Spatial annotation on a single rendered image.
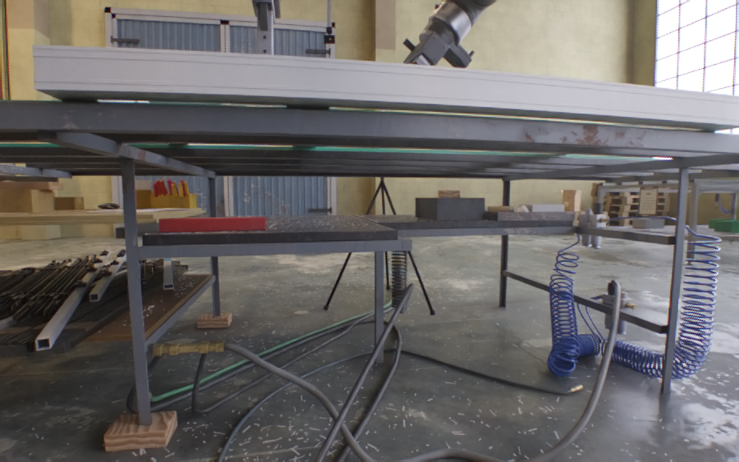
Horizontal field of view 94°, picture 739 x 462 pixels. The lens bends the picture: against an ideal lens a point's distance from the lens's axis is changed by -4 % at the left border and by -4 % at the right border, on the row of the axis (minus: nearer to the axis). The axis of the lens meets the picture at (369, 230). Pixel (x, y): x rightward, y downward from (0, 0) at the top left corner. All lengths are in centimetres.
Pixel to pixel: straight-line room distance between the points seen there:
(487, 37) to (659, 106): 797
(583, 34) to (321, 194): 691
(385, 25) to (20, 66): 620
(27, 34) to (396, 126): 803
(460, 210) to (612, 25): 951
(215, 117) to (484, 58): 818
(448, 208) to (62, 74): 134
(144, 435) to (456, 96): 117
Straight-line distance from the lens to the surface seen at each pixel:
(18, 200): 194
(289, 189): 718
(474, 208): 169
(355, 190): 734
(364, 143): 98
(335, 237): 109
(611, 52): 1070
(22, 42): 853
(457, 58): 92
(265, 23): 73
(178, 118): 75
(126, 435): 130
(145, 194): 207
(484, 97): 78
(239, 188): 725
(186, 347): 124
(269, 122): 72
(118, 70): 76
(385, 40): 763
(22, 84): 837
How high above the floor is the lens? 69
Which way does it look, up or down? 5 degrees down
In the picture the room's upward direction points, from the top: straight up
